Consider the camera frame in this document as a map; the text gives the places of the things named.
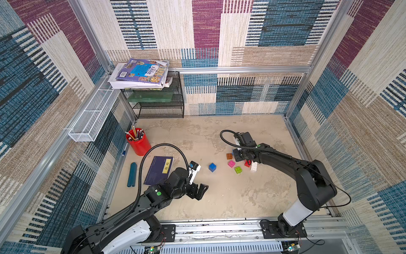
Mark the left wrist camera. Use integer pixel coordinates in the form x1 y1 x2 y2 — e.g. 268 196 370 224
189 161 201 185

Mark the white long lego brick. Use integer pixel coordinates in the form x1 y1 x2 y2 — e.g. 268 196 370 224
251 162 258 173

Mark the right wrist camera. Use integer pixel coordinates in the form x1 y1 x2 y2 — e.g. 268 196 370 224
234 132 246 147

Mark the black wire shelf rack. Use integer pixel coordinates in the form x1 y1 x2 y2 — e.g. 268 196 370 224
121 72 185 119

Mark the red long lego brick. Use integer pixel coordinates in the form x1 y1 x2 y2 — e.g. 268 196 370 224
244 160 252 168

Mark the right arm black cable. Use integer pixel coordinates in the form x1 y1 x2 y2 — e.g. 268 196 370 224
219 129 270 150

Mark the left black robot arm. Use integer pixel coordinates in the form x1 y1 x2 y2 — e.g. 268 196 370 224
61 167 209 254

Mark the purple notebook yellow label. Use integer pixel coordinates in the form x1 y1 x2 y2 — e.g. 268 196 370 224
144 156 173 186

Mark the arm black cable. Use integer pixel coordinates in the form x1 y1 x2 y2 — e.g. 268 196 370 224
136 143 190 210
219 129 270 150

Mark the red pencil cup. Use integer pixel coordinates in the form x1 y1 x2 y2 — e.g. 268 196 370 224
126 126 152 156

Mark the stack of books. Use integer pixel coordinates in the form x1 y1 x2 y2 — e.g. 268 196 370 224
108 58 173 90

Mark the lime green square lego brick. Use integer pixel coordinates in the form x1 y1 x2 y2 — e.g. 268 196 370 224
234 166 242 174

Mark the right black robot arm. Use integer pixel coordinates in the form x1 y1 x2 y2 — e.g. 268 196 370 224
233 144 337 238

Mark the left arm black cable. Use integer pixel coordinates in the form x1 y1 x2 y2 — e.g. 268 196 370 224
136 143 190 210

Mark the white wire mesh basket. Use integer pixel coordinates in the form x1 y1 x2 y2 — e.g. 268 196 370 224
68 89 119 142

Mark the dark blue square lego brick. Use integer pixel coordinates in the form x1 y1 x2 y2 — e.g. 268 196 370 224
209 163 217 172

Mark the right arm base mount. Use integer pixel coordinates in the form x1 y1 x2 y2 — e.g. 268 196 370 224
260 220 307 239

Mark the blue pen by wall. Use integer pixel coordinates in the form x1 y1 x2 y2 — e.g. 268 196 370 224
122 144 128 157

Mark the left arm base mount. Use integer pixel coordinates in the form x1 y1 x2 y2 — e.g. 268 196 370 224
148 224 176 243

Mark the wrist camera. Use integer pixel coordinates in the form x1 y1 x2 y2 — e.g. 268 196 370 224
234 132 246 147
189 161 201 185

